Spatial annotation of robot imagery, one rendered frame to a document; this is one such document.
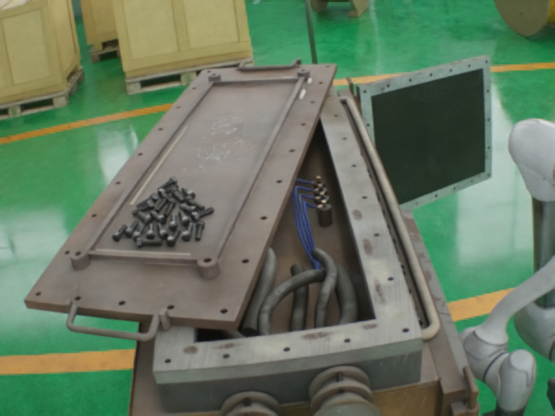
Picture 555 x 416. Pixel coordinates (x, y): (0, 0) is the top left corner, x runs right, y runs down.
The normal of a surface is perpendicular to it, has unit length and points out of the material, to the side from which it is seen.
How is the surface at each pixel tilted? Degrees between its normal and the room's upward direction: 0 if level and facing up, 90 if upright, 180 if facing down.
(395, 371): 90
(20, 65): 90
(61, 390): 0
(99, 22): 90
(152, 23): 90
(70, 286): 0
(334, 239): 0
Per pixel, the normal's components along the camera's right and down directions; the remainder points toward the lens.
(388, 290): -0.12, -0.87
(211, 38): 0.07, 0.48
